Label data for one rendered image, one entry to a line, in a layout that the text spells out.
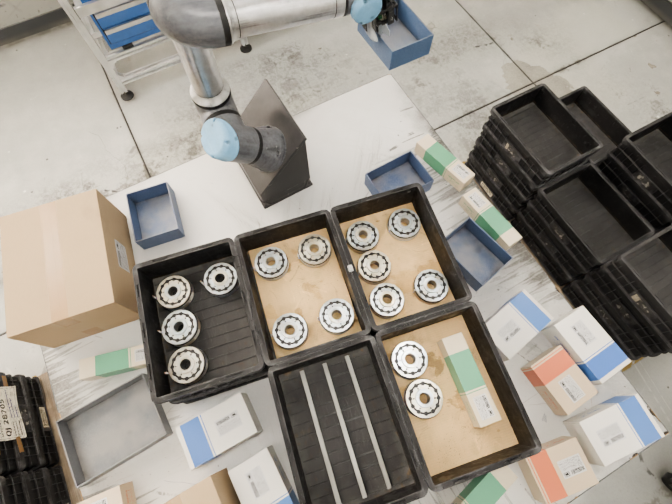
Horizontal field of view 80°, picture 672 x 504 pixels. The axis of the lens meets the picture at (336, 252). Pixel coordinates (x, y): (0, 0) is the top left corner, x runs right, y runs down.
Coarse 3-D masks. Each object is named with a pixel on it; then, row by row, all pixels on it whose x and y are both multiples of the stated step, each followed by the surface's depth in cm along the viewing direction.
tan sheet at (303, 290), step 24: (288, 240) 130; (336, 264) 127; (264, 288) 124; (288, 288) 124; (312, 288) 124; (336, 288) 124; (288, 312) 121; (312, 312) 121; (312, 336) 119; (336, 336) 119
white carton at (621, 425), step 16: (608, 400) 122; (624, 400) 115; (640, 400) 115; (576, 416) 120; (592, 416) 114; (608, 416) 114; (624, 416) 114; (640, 416) 114; (576, 432) 116; (592, 432) 112; (608, 432) 112; (624, 432) 112; (640, 432) 112; (656, 432) 112; (592, 448) 112; (608, 448) 111; (624, 448) 111; (640, 448) 111; (608, 464) 109
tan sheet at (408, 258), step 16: (400, 208) 134; (384, 224) 132; (384, 240) 130; (416, 240) 130; (352, 256) 128; (400, 256) 128; (416, 256) 128; (432, 256) 128; (400, 272) 126; (416, 272) 126; (368, 288) 124; (400, 288) 124; (432, 288) 124; (448, 288) 124; (416, 304) 122; (384, 320) 120
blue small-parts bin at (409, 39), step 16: (400, 0) 128; (400, 16) 132; (416, 16) 125; (400, 32) 131; (416, 32) 128; (384, 48) 122; (400, 48) 119; (416, 48) 123; (384, 64) 126; (400, 64) 125
